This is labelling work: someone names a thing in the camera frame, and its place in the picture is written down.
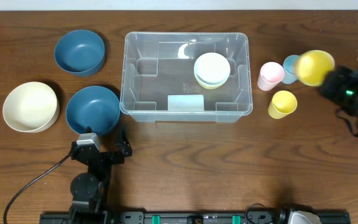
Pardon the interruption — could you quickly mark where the yellow cup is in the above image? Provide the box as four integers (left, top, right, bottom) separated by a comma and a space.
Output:
295, 50, 335, 86
268, 90, 298, 119

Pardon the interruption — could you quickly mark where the light blue cup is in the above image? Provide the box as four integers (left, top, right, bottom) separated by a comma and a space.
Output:
282, 55, 300, 85

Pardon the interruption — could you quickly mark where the yellow cup front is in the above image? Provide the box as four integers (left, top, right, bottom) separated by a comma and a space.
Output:
268, 90, 298, 119

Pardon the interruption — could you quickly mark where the pink cup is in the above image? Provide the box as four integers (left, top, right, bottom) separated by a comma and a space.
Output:
257, 62, 285, 91

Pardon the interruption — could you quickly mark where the light grey-blue small bowl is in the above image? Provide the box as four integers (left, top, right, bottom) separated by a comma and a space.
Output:
195, 74, 229, 89

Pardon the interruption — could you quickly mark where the yellow small bowl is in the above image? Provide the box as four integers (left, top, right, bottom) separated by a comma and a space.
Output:
198, 82, 223, 90

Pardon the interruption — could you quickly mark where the white small bowl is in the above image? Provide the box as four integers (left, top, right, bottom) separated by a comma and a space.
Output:
194, 52, 231, 76

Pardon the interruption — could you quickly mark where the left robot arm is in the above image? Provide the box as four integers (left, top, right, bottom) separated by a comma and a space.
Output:
67, 126, 132, 224

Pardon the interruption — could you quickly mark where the clear plastic storage container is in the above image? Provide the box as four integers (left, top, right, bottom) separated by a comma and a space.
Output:
120, 32, 253, 123

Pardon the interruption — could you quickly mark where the dark blue bowl near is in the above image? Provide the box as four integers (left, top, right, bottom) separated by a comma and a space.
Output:
65, 86, 121, 136

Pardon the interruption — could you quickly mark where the dark blue bowl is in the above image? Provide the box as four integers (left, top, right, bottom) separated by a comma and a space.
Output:
54, 30, 106, 77
65, 86, 121, 136

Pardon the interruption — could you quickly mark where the cream large bowl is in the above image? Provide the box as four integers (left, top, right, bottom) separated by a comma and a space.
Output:
2, 82, 60, 133

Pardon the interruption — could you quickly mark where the dark blue bowl far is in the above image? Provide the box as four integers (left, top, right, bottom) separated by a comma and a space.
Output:
54, 30, 106, 77

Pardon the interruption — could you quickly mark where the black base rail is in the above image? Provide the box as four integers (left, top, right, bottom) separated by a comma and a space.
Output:
39, 210, 351, 224

